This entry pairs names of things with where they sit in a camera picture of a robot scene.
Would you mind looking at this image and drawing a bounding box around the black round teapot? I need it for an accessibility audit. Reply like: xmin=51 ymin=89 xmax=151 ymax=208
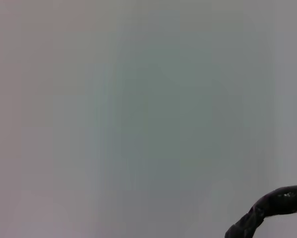
xmin=224 ymin=183 xmax=297 ymax=238

